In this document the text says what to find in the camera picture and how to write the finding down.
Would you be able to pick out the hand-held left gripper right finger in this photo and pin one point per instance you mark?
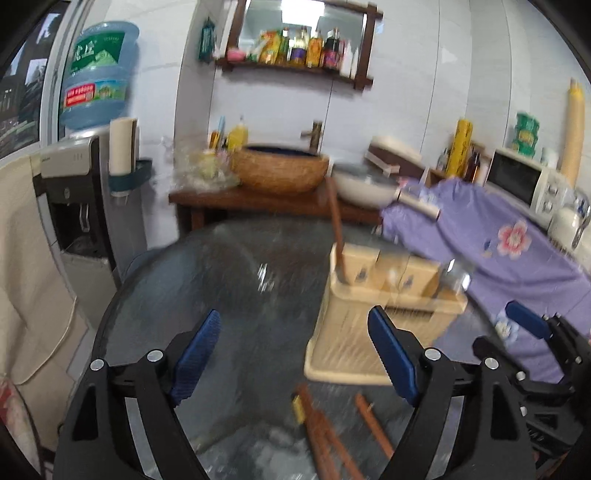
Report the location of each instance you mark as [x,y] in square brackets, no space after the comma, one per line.
[395,360]

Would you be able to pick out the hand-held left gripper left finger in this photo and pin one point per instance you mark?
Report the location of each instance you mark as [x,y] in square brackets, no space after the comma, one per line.
[196,360]

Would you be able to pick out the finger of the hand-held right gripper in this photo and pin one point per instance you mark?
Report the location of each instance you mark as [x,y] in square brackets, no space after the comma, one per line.
[526,318]
[540,383]

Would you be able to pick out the beige plastic utensil holder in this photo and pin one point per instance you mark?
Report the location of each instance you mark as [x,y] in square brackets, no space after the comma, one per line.
[351,332]

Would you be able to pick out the purple floral cloth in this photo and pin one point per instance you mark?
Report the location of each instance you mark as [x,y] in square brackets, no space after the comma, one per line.
[508,258]

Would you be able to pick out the white microwave oven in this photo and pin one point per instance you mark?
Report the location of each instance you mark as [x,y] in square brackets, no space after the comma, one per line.
[517,180]

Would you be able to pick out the brown glass bottle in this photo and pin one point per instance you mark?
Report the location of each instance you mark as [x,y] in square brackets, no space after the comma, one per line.
[472,168]

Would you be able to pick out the single white cup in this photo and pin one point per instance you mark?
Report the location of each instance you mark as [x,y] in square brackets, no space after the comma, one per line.
[549,159]

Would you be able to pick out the small wooden rack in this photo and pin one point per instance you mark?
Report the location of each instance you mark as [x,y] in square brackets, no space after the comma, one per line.
[434,177]

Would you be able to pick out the wooden washstand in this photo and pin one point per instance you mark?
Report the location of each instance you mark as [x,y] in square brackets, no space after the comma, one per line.
[258,203]

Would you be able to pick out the white pot with glass lid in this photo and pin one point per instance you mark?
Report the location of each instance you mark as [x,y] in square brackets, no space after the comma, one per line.
[364,191]

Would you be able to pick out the small clear bottle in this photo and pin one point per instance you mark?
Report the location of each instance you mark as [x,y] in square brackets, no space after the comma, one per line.
[442,160]

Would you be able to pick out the yellow wrap roll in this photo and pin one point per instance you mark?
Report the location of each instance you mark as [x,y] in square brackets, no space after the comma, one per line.
[461,147]

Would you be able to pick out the tall stack of yellowish cups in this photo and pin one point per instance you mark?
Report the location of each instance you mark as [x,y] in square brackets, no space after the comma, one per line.
[573,138]

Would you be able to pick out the red white cloth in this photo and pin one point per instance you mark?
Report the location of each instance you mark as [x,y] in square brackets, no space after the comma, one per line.
[18,420]

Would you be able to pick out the clear plastic bag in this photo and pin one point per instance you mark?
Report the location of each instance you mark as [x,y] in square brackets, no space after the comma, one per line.
[184,170]

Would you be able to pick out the yellow cup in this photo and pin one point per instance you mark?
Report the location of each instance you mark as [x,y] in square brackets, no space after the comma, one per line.
[208,165]

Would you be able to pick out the white black water dispenser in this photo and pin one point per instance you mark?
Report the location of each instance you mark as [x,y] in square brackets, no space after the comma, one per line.
[74,207]

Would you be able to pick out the woven pattern basin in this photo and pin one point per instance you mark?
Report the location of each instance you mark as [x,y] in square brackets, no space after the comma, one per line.
[277,173]

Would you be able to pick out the white brown rice cooker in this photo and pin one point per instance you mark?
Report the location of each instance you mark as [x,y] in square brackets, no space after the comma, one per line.
[397,154]

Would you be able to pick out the white paper cup dispenser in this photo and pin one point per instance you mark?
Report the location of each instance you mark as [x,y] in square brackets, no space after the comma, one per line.
[121,147]

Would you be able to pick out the yellow soap pump bottle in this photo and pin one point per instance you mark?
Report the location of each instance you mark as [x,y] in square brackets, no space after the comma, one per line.
[238,137]

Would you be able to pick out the blue toothbrush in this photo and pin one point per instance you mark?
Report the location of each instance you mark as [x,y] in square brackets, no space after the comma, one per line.
[221,128]

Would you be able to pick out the bronze faucet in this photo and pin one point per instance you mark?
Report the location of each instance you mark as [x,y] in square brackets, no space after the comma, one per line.
[316,136]

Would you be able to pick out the thin white bottle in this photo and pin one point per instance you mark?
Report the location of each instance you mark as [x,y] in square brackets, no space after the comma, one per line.
[354,64]

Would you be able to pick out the blue water jug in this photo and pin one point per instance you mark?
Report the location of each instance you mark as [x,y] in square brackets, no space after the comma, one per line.
[97,78]

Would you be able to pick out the aluminium framed glass window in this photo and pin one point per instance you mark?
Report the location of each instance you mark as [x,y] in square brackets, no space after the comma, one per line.
[55,92]

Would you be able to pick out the white squeeze bottle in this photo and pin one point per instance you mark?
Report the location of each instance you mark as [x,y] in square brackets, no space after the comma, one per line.
[346,60]

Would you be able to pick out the wooden framed mirror shelf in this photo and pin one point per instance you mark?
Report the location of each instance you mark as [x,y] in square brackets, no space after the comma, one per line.
[295,69]

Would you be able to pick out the pink bowl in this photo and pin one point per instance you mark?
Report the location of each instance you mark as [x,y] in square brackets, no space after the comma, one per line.
[238,54]

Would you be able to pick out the dark soy sauce bottle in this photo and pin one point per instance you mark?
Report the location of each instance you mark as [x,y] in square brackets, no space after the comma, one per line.
[332,53]

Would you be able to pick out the green hanging packet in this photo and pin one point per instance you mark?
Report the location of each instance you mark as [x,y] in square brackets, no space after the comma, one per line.
[207,41]

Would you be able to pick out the orange label bottle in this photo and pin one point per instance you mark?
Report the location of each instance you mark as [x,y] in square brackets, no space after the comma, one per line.
[316,50]

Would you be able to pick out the yellow seasoning packet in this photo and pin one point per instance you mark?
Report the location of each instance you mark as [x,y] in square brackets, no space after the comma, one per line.
[268,48]

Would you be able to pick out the green oil bottle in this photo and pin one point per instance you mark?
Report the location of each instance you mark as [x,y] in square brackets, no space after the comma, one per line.
[284,48]

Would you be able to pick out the purple label bottle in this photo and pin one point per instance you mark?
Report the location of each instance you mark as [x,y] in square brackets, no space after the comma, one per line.
[298,50]

